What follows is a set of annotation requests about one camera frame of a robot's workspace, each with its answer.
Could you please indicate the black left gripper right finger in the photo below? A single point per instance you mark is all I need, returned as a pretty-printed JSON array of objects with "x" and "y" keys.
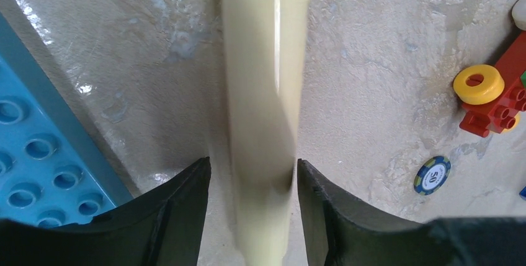
[{"x": 341, "y": 229}]

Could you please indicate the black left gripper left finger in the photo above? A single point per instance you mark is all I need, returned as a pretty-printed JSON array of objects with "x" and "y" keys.
[{"x": 161, "y": 227}]

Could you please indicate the cream yellow microphone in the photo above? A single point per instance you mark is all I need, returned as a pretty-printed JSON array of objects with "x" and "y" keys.
[{"x": 264, "y": 44}]

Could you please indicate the poker chip near car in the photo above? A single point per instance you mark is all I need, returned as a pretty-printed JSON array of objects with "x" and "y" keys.
[{"x": 432, "y": 175}]

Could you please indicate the light blue studded baseplate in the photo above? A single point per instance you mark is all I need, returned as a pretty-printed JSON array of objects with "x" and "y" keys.
[{"x": 52, "y": 173}]

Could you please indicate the blue brick under stand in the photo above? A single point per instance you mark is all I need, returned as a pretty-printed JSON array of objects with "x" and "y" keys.
[{"x": 522, "y": 193}]

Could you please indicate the colourful toy brick car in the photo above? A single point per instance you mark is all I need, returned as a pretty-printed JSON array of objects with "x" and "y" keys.
[{"x": 494, "y": 96}]

